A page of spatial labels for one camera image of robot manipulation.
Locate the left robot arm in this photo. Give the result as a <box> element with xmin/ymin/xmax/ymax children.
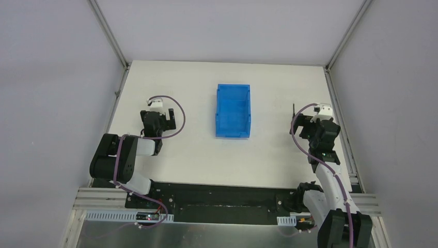
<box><xmin>89</xmin><ymin>108</ymin><xmax>176</xmax><ymax>195</ymax></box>

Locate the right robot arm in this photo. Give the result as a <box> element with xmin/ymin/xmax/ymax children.
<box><xmin>290</xmin><ymin>114</ymin><xmax>372</xmax><ymax>247</ymax></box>

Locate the blue plastic bin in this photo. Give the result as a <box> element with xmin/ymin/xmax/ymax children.
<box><xmin>215</xmin><ymin>84</ymin><xmax>252</xmax><ymax>139</ymax></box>

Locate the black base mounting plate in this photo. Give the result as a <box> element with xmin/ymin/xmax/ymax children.
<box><xmin>125</xmin><ymin>182</ymin><xmax>309</xmax><ymax>225</ymax></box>

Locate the right controller board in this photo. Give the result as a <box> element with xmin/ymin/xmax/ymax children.
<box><xmin>296</xmin><ymin>216</ymin><xmax>317</xmax><ymax>230</ymax></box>

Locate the controller board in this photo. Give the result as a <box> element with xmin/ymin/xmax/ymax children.
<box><xmin>136</xmin><ymin>212</ymin><xmax>160</xmax><ymax>221</ymax></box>
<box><xmin>296</xmin><ymin>216</ymin><xmax>317</xmax><ymax>230</ymax></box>

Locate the left controller board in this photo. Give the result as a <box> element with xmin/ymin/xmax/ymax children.
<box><xmin>136</xmin><ymin>212</ymin><xmax>160</xmax><ymax>221</ymax></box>

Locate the metal sheet front panel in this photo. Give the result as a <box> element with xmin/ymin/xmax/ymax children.
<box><xmin>77</xmin><ymin>221</ymin><xmax>318</xmax><ymax>247</ymax></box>

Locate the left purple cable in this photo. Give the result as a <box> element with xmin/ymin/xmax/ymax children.
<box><xmin>112</xmin><ymin>95</ymin><xmax>186</xmax><ymax>229</ymax></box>

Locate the purple cable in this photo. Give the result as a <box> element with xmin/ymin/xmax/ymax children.
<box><xmin>112</xmin><ymin>95</ymin><xmax>186</xmax><ymax>229</ymax></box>
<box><xmin>290</xmin><ymin>103</ymin><xmax>354</xmax><ymax>248</ymax></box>

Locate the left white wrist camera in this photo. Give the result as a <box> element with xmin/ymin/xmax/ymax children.
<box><xmin>147</xmin><ymin>98</ymin><xmax>163</xmax><ymax>112</ymax></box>

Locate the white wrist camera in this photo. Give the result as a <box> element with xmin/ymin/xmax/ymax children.
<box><xmin>147</xmin><ymin>98</ymin><xmax>163</xmax><ymax>112</ymax></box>
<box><xmin>310</xmin><ymin>103</ymin><xmax>334</xmax><ymax>123</ymax></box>

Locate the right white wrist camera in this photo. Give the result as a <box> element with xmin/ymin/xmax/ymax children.
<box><xmin>310</xmin><ymin>103</ymin><xmax>334</xmax><ymax>123</ymax></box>

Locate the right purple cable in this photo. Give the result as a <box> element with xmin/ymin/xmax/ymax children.
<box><xmin>290</xmin><ymin>103</ymin><xmax>354</xmax><ymax>248</ymax></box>

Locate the right aluminium frame post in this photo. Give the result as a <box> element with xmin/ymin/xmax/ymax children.
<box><xmin>325</xmin><ymin>0</ymin><xmax>374</xmax><ymax>71</ymax></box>

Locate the aluminium frame post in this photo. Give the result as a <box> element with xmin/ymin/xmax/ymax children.
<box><xmin>325</xmin><ymin>0</ymin><xmax>374</xmax><ymax>71</ymax></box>
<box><xmin>87</xmin><ymin>0</ymin><xmax>129</xmax><ymax>70</ymax></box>

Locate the right white slotted cable duct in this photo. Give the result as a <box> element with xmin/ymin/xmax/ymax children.
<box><xmin>276</xmin><ymin>216</ymin><xmax>297</xmax><ymax>227</ymax></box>

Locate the white slotted cable duct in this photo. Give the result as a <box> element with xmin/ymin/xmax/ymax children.
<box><xmin>276</xmin><ymin>216</ymin><xmax>297</xmax><ymax>227</ymax></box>
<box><xmin>85</xmin><ymin>210</ymin><xmax>174</xmax><ymax>223</ymax></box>

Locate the aluminium front frame rail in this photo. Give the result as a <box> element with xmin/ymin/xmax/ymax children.
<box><xmin>73</xmin><ymin>188</ymin><xmax>382</xmax><ymax>216</ymax></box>

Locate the left white slotted cable duct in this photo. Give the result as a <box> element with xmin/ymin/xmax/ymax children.
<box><xmin>85</xmin><ymin>210</ymin><xmax>174</xmax><ymax>223</ymax></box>

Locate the left aluminium frame post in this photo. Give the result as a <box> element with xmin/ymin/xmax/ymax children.
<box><xmin>87</xmin><ymin>0</ymin><xmax>129</xmax><ymax>70</ymax></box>

